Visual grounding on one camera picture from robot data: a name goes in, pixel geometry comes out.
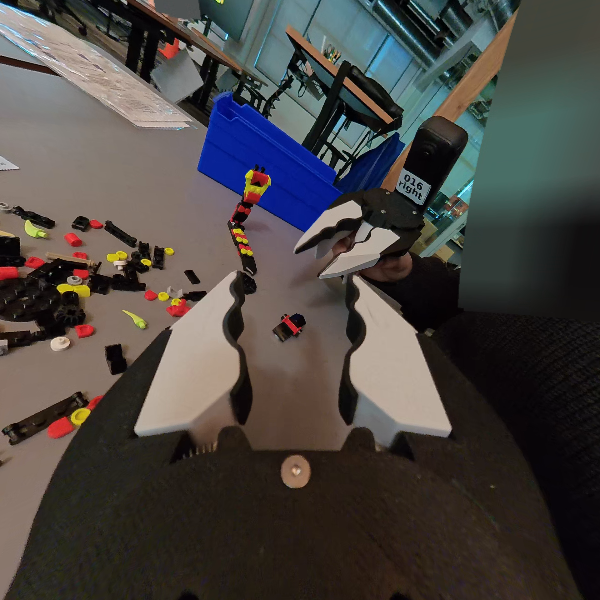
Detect person's right hand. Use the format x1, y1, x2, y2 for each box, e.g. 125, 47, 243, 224
357, 252, 414, 284

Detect blue plastic storage bin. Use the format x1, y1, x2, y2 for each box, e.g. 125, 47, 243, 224
335, 131, 407, 195
197, 91, 344, 233

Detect wooden desk with black legs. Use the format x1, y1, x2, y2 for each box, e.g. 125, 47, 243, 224
285, 26, 405, 158

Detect black red lego car assembly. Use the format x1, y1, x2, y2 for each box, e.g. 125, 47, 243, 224
273, 313, 308, 343

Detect metal ventilation duct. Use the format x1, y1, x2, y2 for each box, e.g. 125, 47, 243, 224
361, 0, 521, 57

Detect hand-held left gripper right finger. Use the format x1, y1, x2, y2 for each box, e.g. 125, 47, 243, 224
337, 276, 453, 450

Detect wooden beam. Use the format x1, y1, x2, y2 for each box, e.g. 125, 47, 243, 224
382, 9, 520, 188

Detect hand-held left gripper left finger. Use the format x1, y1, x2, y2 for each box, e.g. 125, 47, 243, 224
133, 269, 254, 448

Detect pile of lego pieces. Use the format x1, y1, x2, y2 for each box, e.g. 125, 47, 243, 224
0, 201, 209, 446

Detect dark monitor screen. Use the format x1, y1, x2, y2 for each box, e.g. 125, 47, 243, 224
199, 0, 255, 42

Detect grey board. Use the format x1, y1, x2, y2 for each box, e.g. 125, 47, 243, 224
150, 55, 204, 105

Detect person's right forearm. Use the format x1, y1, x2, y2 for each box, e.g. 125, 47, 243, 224
366, 255, 462, 334

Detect laminated paper sheets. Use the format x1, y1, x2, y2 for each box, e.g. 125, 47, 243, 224
0, 4, 193, 129

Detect dark long table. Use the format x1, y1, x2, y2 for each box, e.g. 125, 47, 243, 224
127, 0, 244, 111

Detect large black round lego plate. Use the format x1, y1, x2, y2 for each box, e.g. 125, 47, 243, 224
0, 277, 62, 324

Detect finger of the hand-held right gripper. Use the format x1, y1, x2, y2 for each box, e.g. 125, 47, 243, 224
293, 202, 365, 261
318, 222, 403, 284

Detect red yellow black lego snake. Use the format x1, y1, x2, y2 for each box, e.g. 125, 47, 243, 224
227, 164, 273, 277

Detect black office chair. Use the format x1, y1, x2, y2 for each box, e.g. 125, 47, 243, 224
344, 65, 405, 141

